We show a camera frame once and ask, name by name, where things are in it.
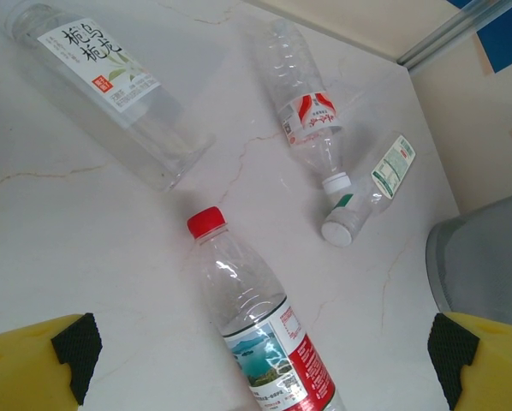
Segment aluminium frame post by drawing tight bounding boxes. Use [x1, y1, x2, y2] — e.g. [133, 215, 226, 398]
[396, 0, 512, 72]

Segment clear bottle red cap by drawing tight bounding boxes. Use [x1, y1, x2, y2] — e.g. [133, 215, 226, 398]
[186, 205, 347, 411]

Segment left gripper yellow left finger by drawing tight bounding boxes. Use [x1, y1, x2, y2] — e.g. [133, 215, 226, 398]
[0, 312, 104, 411]

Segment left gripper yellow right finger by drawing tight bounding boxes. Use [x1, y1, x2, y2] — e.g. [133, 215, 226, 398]
[426, 311, 512, 411]

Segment small bottle green white label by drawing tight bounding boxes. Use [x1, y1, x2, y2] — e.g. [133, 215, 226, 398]
[320, 132, 418, 248]

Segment grey metal mesh bin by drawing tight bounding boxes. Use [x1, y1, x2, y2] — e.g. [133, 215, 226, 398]
[425, 190, 512, 333]

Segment clear bottle red white label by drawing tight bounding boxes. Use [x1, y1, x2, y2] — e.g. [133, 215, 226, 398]
[245, 19, 352, 194]

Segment square clear bottle white label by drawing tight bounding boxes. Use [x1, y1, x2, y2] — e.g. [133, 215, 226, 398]
[3, 0, 217, 194]

